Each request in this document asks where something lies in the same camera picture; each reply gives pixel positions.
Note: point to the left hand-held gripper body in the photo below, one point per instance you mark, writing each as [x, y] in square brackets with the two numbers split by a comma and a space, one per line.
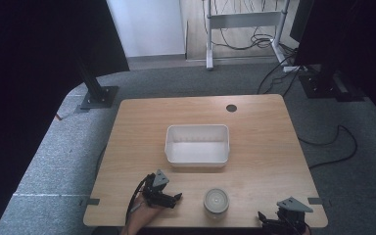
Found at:
[155, 187]

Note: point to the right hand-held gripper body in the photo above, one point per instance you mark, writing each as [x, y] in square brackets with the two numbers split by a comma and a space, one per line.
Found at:
[293, 210]

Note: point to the person's right hand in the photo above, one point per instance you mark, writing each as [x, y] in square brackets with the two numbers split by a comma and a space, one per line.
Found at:
[306, 231]

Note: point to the person's left hand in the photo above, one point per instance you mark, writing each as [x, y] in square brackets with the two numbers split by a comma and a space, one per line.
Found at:
[143, 213]

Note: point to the grey tape piece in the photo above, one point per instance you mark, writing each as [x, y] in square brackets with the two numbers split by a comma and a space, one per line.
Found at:
[92, 201]
[315, 200]

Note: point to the round grey lidded jar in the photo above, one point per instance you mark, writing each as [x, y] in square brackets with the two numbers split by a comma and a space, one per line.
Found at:
[216, 202]

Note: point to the white plastic bin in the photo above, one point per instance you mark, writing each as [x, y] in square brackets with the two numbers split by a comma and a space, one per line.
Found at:
[197, 145]

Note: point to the dark round table grommet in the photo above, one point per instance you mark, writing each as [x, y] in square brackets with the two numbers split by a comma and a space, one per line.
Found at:
[231, 108]

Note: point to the black metal stand with base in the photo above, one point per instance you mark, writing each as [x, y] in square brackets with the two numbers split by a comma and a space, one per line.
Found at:
[95, 93]

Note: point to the white power strip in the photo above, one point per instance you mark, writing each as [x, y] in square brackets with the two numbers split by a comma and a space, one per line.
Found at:
[292, 69]

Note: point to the black curtain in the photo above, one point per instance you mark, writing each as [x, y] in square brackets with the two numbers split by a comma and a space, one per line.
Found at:
[29, 81]

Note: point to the black monitor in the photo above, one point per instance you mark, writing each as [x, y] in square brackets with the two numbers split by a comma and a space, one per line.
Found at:
[302, 19]

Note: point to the black stand base plate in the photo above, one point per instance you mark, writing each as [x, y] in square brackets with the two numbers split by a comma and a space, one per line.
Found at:
[326, 86]

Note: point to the white metal desk frame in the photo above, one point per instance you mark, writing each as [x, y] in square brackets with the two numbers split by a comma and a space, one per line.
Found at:
[241, 20]

